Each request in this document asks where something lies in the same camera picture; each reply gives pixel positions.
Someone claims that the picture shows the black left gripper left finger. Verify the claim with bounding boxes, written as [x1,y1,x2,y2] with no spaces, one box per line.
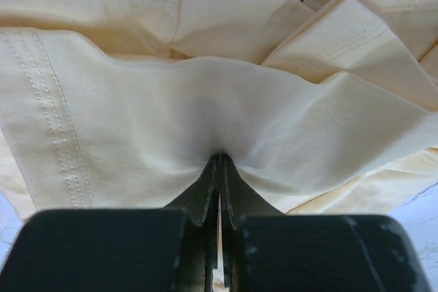
[1,155,220,291]

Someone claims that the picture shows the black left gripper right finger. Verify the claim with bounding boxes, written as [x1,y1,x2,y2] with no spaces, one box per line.
[220,155,430,291]

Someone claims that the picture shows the yellow t shirt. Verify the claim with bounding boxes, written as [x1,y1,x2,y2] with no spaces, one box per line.
[1,0,437,220]

